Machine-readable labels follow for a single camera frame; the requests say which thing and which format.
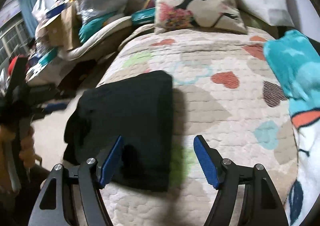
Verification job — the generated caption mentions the blue box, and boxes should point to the blue box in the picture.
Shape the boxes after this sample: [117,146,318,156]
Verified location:
[45,7,68,19]

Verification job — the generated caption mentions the beige padded mat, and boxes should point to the beige padded mat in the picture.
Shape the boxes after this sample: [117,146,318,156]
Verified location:
[60,16,133,61]

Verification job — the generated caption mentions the black pants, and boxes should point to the black pants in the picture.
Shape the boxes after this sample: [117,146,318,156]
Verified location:
[64,70,174,193]

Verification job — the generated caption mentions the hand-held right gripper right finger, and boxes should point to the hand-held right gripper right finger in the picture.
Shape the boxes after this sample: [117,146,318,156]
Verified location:
[194,135,288,226]

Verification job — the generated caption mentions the person's left hand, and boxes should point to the person's left hand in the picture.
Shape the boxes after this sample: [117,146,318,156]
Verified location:
[19,126,42,168]

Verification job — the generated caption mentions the white plastic bag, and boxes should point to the white plastic bag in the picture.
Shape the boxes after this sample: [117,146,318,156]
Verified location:
[32,0,48,22]

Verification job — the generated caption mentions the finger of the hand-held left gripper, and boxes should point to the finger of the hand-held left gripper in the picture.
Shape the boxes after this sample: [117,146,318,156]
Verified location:
[31,102,68,119]

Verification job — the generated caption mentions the clear plastic bag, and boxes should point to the clear plastic bag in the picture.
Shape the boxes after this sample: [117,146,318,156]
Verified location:
[75,0,128,25]

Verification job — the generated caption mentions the turquoise and white fleece blanket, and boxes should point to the turquoise and white fleece blanket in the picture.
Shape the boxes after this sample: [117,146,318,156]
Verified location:
[264,29,320,226]

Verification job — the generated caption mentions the blue curtain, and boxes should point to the blue curtain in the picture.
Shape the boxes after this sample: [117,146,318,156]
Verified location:
[19,0,42,39]

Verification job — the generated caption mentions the brown cardboard box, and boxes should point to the brown cardboard box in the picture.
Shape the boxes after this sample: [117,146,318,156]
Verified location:
[39,6,80,51]

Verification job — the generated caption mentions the teal cloth bundle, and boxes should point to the teal cloth bundle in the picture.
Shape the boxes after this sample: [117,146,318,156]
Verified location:
[79,13,120,44]

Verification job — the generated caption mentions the quilted heart print bedspread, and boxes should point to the quilted heart print bedspread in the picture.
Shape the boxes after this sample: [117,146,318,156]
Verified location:
[96,24,300,226]

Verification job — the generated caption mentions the teal and white box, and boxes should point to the teal and white box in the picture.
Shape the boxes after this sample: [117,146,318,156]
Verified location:
[27,47,59,76]

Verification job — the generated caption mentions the floral silhouette print cushion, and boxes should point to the floral silhouette print cushion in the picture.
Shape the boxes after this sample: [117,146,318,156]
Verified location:
[150,0,248,35]

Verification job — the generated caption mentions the teal tissue pack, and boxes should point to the teal tissue pack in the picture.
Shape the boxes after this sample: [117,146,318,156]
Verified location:
[131,8,157,25]

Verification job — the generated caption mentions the barred window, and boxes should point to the barred window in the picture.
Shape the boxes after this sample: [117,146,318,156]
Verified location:
[0,22,28,60]

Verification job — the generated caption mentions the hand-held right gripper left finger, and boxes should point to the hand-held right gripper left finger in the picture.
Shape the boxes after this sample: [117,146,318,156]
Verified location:
[27,135,124,226]

